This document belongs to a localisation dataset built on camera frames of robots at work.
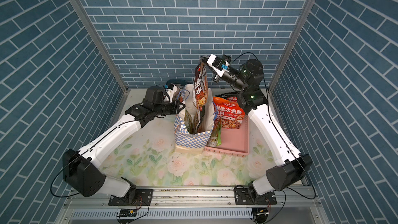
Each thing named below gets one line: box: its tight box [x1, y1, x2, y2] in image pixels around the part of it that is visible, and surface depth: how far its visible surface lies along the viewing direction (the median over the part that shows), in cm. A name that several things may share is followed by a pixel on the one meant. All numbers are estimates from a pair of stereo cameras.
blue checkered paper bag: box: [173, 83, 218, 154], surface depth 78 cm
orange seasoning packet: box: [212, 96, 246, 129], surface depth 88 cm
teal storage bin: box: [165, 78, 188, 87], surface depth 121 cm
